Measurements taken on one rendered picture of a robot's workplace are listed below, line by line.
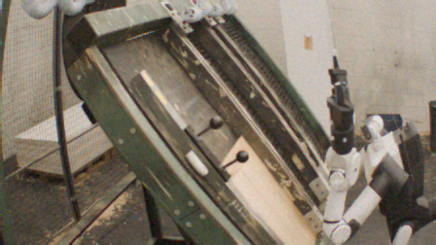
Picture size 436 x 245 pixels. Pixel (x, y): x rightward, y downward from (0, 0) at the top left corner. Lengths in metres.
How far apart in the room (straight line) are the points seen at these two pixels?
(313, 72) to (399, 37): 1.99
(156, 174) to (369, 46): 5.98
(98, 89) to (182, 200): 0.38
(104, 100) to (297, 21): 4.58
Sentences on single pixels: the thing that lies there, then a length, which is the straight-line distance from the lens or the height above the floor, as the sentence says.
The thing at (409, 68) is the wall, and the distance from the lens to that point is 7.34.
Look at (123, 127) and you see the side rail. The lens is 1.50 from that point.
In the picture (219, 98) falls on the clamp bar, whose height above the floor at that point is 1.49.
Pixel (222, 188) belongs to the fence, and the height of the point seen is 1.32.
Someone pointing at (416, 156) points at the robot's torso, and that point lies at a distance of 1.92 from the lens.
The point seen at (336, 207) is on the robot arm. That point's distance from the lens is 1.70.
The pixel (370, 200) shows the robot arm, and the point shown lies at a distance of 1.74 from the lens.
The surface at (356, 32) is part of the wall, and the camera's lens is 7.27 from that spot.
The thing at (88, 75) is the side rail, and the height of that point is 1.72.
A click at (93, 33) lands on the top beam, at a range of 1.50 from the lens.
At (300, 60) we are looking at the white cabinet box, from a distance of 5.99.
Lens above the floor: 1.90
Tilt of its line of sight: 13 degrees down
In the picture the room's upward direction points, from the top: 4 degrees counter-clockwise
